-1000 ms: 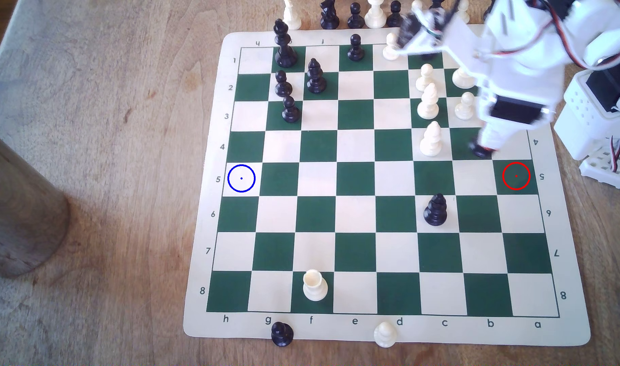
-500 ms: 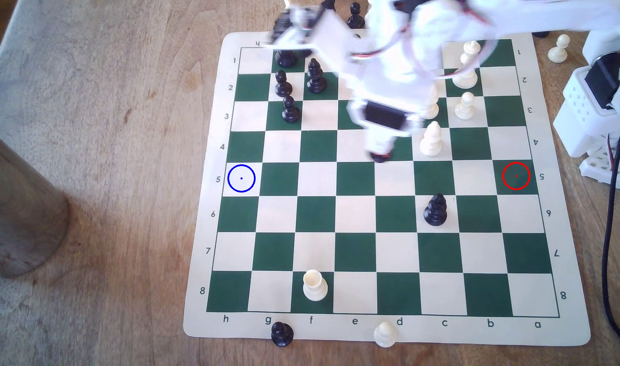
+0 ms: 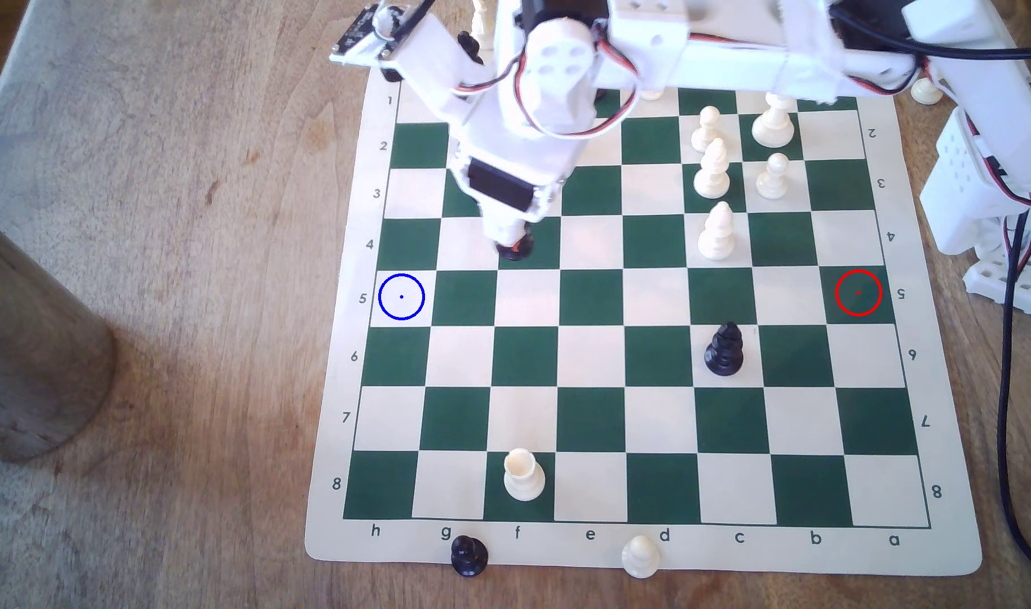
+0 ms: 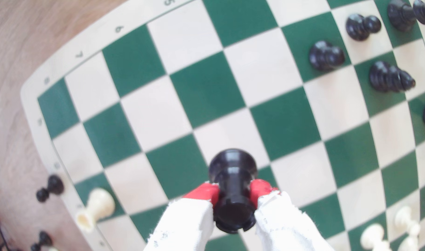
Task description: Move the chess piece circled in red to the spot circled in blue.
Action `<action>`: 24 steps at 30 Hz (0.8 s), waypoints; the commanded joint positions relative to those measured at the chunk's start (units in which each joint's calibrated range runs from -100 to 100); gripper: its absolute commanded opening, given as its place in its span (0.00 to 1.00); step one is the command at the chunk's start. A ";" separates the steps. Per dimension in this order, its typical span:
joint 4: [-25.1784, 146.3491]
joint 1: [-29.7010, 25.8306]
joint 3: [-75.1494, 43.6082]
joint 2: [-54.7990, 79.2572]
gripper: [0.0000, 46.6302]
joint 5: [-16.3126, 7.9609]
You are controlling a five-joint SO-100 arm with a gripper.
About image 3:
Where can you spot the round wooden post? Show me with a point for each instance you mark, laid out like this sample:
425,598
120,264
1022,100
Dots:
33,355

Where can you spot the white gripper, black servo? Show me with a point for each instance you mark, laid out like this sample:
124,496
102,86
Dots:
501,189

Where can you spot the white chess rook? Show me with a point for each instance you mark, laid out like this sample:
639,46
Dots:
524,478

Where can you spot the white perforated base plate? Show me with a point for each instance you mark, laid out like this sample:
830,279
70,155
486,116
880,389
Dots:
1018,283

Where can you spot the camera board on white mount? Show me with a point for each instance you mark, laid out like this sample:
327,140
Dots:
367,35

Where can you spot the black chess bishop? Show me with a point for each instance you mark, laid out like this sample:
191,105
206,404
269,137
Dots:
724,351

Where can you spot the white chess queen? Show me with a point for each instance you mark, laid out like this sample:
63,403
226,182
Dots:
773,125

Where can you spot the black chess pawn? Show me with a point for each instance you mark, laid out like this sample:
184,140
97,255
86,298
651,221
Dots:
515,251
469,558

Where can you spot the green and white chess mat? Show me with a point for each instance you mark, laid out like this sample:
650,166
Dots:
591,423

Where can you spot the white chess piece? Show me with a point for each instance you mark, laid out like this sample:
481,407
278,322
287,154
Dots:
481,21

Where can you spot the white chess bishop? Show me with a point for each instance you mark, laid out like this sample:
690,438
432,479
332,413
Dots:
718,237
712,173

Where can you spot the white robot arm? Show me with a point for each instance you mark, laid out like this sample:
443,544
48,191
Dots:
718,51

